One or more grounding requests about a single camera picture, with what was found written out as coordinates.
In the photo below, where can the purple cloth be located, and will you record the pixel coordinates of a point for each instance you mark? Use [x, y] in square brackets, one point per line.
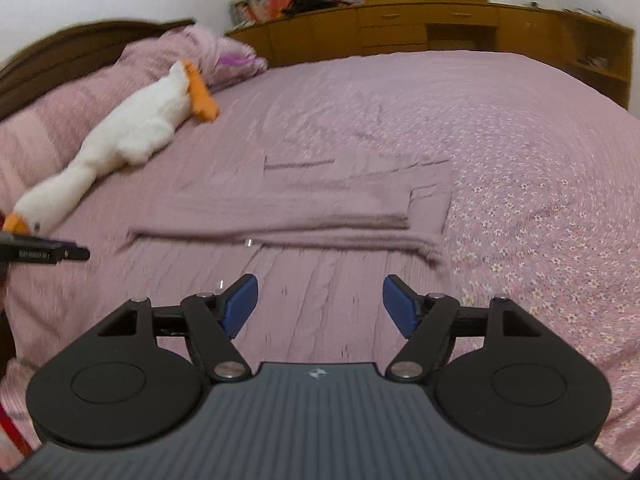
[235, 60]

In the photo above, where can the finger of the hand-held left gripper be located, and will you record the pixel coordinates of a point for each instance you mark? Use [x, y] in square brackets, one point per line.
[75, 254]

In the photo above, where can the red striped cloth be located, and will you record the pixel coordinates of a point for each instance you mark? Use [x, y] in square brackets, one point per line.
[10, 430]

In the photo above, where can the pink knit cardigan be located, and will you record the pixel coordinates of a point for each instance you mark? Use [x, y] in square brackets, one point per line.
[320, 210]

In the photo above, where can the dark wooden headboard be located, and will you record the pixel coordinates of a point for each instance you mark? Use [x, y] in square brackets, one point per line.
[75, 37]

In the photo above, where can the dark clothes pile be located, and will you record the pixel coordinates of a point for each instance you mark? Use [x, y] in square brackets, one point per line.
[310, 2]

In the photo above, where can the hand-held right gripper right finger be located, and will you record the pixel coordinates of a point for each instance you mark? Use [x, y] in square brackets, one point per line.
[400, 307]

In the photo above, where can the wooden cabinet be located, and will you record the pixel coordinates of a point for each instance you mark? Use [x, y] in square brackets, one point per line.
[450, 25]

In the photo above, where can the stack of books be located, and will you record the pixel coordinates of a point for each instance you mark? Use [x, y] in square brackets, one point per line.
[247, 10]

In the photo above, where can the white goose plush toy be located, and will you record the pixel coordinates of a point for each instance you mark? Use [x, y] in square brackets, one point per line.
[135, 125]

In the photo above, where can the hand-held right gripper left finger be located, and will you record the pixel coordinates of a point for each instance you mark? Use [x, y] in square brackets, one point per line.
[240, 305]

